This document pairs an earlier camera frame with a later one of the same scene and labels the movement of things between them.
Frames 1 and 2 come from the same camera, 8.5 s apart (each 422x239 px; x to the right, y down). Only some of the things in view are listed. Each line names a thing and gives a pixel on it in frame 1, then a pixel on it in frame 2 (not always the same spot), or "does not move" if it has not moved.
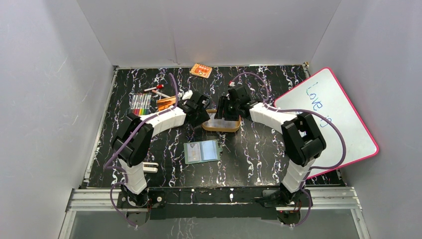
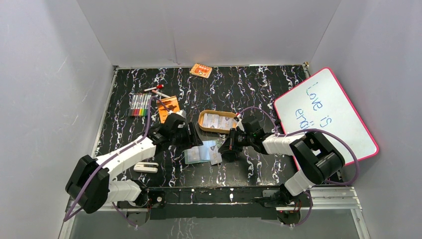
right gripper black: x=222 y=100 → x=230 y=146
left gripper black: x=202 y=112 → x=192 y=136
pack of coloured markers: x=141 y=103 does not move
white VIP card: x=194 y=152 does not move
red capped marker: x=158 y=86 does not move
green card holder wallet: x=202 y=151 does not move
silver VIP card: x=222 y=123 → x=215 y=156
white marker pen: x=160 y=93 does not move
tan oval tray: x=220 y=125 does not move
